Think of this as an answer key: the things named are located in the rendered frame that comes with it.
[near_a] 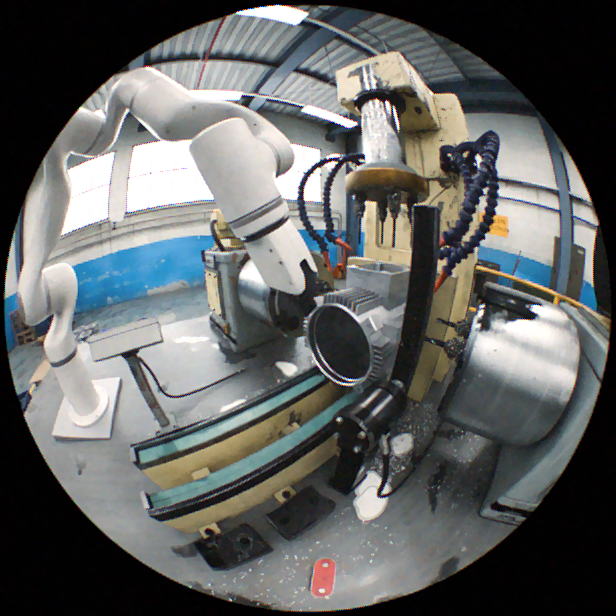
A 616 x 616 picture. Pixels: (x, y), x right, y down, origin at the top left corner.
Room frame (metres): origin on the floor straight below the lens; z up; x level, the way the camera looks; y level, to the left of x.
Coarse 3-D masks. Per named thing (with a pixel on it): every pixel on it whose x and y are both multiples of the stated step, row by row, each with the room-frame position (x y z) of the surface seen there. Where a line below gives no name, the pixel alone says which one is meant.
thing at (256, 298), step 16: (320, 256) 0.59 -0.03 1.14; (256, 272) 0.54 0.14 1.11; (320, 272) 0.59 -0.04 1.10; (240, 288) 0.58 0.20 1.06; (256, 288) 0.51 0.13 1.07; (272, 288) 0.48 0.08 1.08; (320, 288) 0.56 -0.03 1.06; (256, 304) 0.51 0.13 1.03; (272, 304) 0.48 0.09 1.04; (288, 304) 0.51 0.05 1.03; (272, 320) 0.48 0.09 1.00; (288, 320) 0.50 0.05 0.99; (304, 320) 0.55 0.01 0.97; (288, 336) 0.51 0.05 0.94
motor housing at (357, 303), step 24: (360, 288) 0.38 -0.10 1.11; (336, 312) 0.42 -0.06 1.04; (360, 312) 0.30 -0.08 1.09; (384, 312) 0.33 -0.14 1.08; (312, 336) 0.39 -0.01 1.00; (336, 336) 0.42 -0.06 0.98; (360, 336) 0.46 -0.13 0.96; (336, 360) 0.38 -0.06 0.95; (360, 360) 0.38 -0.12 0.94; (384, 360) 0.26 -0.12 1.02; (336, 384) 0.32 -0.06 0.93
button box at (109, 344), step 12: (132, 324) 0.26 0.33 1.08; (144, 324) 0.28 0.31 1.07; (156, 324) 0.29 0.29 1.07; (96, 336) 0.20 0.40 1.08; (108, 336) 0.22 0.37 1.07; (120, 336) 0.24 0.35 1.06; (132, 336) 0.25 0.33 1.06; (144, 336) 0.27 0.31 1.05; (156, 336) 0.28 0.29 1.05; (96, 348) 0.19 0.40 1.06; (108, 348) 0.21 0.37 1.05; (120, 348) 0.23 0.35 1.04; (132, 348) 0.24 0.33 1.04; (96, 360) 0.18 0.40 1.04
